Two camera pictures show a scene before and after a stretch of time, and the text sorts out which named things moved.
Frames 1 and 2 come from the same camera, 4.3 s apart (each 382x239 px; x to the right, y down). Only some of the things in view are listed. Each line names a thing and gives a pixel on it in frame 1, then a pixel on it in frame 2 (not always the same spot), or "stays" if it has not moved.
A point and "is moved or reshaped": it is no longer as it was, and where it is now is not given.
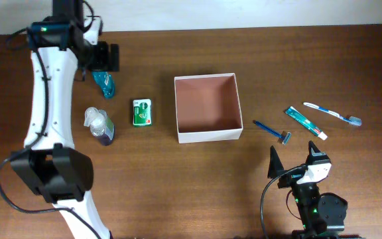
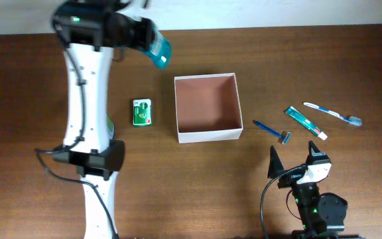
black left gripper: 103,63 → 148,28
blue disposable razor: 283,138 stays
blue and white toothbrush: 353,120 stays
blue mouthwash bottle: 105,81 is moved or reshaped
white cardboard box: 207,108 stays
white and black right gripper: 276,165 stays
